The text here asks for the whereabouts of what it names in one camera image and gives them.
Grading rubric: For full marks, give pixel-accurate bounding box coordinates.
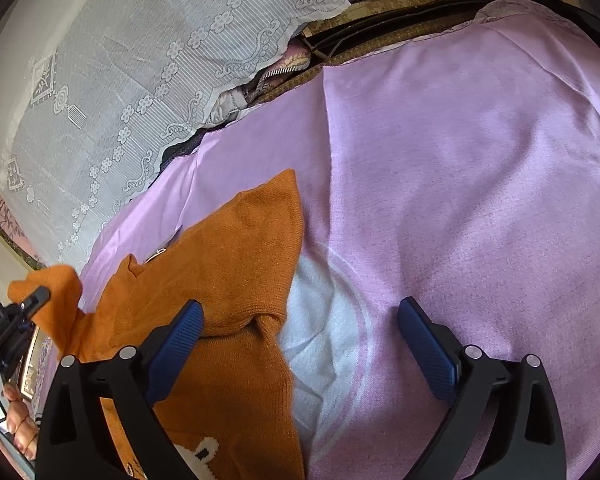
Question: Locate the dark cloth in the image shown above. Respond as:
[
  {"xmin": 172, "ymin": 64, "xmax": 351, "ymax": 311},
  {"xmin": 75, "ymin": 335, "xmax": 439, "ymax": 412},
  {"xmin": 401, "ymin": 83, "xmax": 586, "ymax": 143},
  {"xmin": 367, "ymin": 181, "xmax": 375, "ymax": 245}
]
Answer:
[{"xmin": 160, "ymin": 137, "xmax": 203, "ymax": 171}]

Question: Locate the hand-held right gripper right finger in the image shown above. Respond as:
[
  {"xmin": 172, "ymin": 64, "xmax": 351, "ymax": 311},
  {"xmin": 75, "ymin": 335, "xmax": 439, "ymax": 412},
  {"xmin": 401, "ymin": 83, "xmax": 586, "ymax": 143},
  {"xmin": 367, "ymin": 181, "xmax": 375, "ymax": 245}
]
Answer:
[{"xmin": 397, "ymin": 296, "xmax": 567, "ymax": 480}]

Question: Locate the pink blanket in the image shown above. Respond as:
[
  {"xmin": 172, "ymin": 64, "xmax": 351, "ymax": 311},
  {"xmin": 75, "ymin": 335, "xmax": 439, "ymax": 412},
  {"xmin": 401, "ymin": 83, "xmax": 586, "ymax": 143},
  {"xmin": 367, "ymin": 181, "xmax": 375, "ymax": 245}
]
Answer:
[{"xmin": 35, "ymin": 0, "xmax": 600, "ymax": 480}]

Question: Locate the orange knitted sweater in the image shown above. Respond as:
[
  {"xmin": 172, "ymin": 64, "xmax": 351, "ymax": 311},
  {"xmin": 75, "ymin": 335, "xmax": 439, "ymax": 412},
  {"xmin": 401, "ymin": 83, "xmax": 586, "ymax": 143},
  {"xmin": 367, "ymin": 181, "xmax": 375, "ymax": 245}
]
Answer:
[{"xmin": 7, "ymin": 169, "xmax": 307, "ymax": 480}]

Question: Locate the brown woven mat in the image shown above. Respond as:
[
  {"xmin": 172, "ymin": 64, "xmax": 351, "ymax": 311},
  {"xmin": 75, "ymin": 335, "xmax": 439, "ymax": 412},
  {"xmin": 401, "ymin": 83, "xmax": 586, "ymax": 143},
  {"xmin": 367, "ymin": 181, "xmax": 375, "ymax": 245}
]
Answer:
[{"xmin": 250, "ymin": 0, "xmax": 486, "ymax": 106}]

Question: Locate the white lace cloth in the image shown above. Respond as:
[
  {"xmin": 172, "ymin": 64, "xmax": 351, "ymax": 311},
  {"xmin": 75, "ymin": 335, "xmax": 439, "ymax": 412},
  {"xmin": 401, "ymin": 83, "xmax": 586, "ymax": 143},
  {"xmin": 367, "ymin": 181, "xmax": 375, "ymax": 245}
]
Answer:
[{"xmin": 0, "ymin": 0, "xmax": 501, "ymax": 271}]

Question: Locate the person's left hand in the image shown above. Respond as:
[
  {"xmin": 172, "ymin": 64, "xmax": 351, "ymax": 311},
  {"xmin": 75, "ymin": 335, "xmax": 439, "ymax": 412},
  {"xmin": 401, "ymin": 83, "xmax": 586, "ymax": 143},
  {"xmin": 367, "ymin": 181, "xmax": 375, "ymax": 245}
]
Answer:
[{"xmin": 0, "ymin": 382, "xmax": 40, "ymax": 461}]

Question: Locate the framed picture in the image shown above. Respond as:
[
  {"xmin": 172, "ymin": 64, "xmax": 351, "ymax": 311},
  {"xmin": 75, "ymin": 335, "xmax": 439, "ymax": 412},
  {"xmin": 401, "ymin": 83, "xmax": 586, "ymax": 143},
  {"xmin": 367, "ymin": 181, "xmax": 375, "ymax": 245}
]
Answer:
[{"xmin": 17, "ymin": 327, "xmax": 46, "ymax": 401}]

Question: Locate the striped zip garment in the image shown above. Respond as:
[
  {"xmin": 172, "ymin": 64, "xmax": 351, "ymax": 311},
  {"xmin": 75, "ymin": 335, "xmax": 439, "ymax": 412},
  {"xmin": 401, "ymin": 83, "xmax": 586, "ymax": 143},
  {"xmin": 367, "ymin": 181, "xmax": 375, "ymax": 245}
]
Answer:
[{"xmin": 245, "ymin": 52, "xmax": 313, "ymax": 106}]

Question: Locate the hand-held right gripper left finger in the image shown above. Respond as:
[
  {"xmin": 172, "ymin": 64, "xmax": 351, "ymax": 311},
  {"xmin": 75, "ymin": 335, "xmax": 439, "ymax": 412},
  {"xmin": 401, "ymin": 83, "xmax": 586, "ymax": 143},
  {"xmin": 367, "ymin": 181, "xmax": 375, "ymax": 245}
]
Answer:
[{"xmin": 34, "ymin": 299, "xmax": 204, "ymax": 480}]

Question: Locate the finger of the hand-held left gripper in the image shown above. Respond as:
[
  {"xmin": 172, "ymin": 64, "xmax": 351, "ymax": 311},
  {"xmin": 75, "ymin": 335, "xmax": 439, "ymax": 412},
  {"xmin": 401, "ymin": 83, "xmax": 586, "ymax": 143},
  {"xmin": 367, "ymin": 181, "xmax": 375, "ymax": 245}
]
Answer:
[{"xmin": 9, "ymin": 285, "xmax": 51, "ymax": 328}]

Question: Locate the grey silky cloth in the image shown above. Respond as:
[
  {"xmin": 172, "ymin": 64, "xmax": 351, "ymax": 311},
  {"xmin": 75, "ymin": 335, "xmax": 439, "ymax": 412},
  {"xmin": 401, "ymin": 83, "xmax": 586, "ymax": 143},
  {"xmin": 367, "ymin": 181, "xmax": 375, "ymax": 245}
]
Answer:
[{"xmin": 200, "ymin": 85, "xmax": 253, "ymax": 128}]

